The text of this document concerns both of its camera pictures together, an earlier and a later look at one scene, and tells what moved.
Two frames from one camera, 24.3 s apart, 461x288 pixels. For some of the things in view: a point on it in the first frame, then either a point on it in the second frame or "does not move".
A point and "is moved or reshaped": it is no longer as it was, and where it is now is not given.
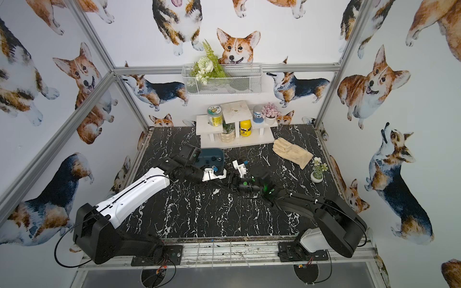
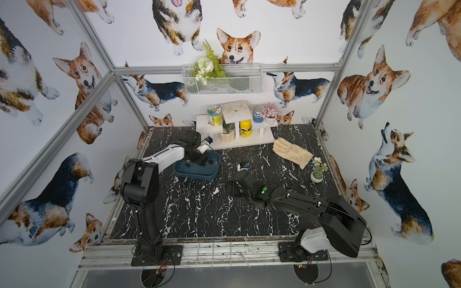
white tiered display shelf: (238, 128) does not move
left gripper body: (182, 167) → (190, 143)
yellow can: (245, 128) does not move
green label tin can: (215, 118) does not move
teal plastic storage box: (211, 157) is moved or reshaped
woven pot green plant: (228, 135) does not move
